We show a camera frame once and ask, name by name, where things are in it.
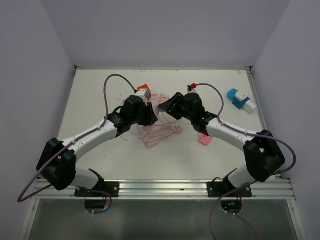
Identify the red cube socket adapter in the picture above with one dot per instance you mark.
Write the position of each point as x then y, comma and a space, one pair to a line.
146, 86

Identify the pink socket adapter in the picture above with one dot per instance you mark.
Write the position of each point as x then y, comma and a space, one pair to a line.
204, 139

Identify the aluminium side rail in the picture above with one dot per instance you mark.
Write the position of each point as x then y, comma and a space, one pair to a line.
255, 96

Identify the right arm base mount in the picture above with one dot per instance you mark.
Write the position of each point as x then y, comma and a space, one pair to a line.
219, 187

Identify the white rectangular charger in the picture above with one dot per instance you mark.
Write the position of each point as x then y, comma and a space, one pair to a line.
249, 107

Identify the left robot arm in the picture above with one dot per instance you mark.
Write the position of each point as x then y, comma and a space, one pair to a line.
58, 162

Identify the aluminium front rail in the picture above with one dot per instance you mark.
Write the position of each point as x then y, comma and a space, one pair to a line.
275, 189

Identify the blue cube socket adapter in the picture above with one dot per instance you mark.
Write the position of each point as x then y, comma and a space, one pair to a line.
231, 95

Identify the pink power strip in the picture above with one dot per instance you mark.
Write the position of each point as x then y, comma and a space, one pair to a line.
140, 132

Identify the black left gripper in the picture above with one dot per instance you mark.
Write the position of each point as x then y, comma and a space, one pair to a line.
151, 117

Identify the orange charger plug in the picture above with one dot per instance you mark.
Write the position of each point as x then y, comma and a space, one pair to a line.
159, 100

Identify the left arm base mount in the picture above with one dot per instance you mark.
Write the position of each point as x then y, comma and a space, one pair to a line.
98, 192

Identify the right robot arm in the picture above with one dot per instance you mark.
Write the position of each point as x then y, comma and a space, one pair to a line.
263, 156

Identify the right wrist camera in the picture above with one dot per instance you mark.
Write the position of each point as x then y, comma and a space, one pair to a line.
192, 88

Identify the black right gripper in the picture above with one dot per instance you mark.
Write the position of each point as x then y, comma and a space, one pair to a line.
168, 106

